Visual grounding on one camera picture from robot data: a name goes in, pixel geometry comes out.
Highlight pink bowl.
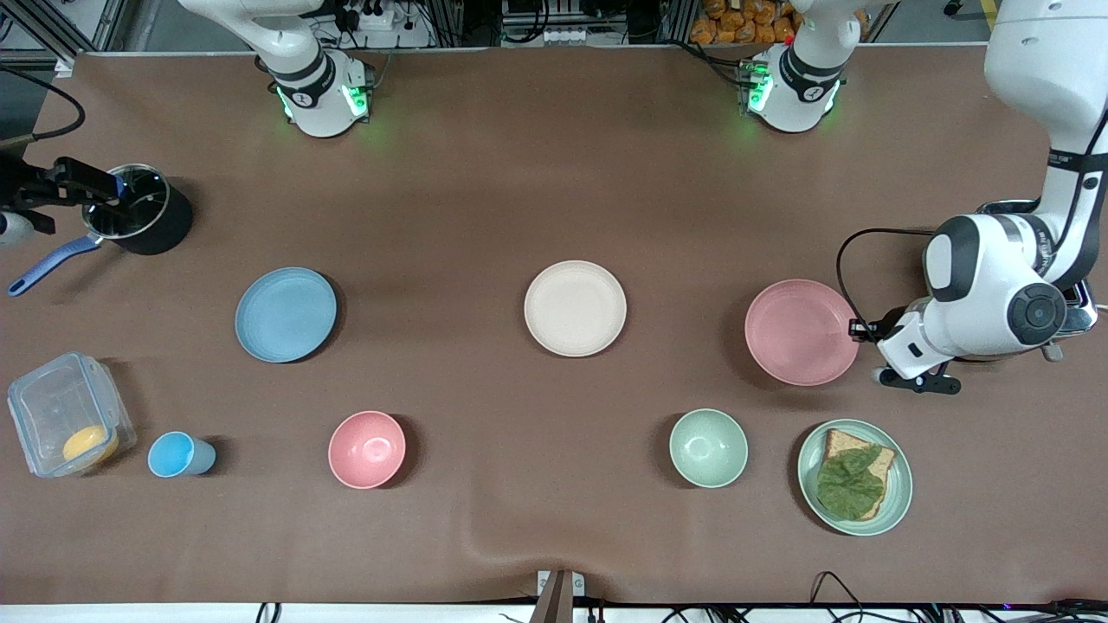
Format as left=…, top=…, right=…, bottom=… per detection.
left=328, top=410, right=407, bottom=490

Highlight black pot blue handle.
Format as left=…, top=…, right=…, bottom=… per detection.
left=9, top=164, right=196, bottom=297

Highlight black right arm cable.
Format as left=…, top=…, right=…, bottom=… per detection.
left=0, top=65, right=86, bottom=144

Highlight toast slice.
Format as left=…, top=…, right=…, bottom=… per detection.
left=822, top=428, right=897, bottom=520

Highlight blue cup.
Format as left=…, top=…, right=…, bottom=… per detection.
left=147, top=431, right=216, bottom=478

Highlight beige plate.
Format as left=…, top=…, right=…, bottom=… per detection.
left=524, top=260, right=628, bottom=357

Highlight green lettuce leaf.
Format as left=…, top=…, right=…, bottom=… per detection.
left=816, top=446, right=886, bottom=522

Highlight green plate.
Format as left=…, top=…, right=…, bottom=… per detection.
left=797, top=419, right=913, bottom=536

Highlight blue plate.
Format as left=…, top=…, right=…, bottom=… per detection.
left=235, top=267, right=338, bottom=363

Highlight bag of orange buns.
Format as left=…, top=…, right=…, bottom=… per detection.
left=690, top=0, right=802, bottom=46

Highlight beige chrome toaster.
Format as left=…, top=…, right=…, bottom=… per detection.
left=978, top=199, right=1098, bottom=363

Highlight pink plate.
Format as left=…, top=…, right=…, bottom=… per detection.
left=744, top=279, right=860, bottom=387

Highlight yellow orange fruit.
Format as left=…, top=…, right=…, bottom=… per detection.
left=62, top=425, right=119, bottom=468

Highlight green bowl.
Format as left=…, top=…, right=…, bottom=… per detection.
left=669, top=408, right=749, bottom=489

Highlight aluminium frame profile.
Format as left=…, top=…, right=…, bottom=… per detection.
left=0, top=0, right=131, bottom=79

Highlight glass lid blue knob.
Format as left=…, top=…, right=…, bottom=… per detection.
left=87, top=164, right=170, bottom=239

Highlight white power strip black plugs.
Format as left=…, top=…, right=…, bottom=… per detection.
left=333, top=0, right=399, bottom=31

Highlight metal table edge bracket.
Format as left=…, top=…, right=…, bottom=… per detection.
left=537, top=569, right=585, bottom=623

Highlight clear plastic container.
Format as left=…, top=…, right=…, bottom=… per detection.
left=7, top=351, right=138, bottom=478

